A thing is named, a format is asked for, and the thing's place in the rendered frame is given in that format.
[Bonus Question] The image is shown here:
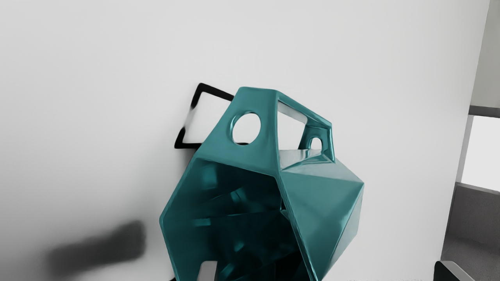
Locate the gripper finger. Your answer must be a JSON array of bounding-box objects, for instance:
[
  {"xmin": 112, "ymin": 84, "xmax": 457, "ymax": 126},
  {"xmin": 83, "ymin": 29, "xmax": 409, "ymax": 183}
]
[{"xmin": 197, "ymin": 261, "xmax": 218, "ymax": 281}]

